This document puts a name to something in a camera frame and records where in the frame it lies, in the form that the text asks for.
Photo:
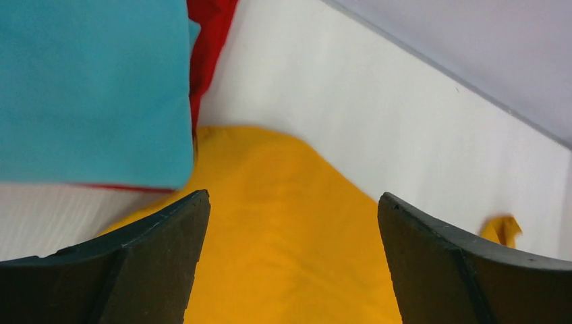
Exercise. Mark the red folded t shirt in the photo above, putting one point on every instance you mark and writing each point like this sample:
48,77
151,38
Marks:
208,53

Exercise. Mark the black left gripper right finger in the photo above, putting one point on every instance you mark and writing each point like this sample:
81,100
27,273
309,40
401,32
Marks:
444,274

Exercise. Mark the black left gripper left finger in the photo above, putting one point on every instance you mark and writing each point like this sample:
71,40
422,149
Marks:
140,273

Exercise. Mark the teal folded t shirt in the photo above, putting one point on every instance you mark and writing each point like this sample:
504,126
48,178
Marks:
50,124

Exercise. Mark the orange t shirt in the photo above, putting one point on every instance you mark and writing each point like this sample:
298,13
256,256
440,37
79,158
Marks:
289,239

